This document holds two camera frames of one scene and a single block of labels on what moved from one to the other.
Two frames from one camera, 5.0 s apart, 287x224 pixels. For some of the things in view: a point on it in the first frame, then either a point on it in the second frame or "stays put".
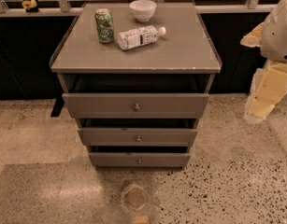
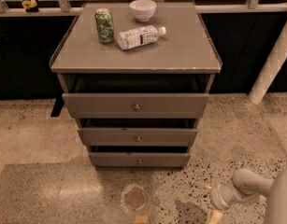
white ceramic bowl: x=143 y=9 stays put
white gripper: x=278 y=35 → x=218 y=198
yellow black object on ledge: x=30 y=6 stays put
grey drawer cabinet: x=137 y=109 stays put
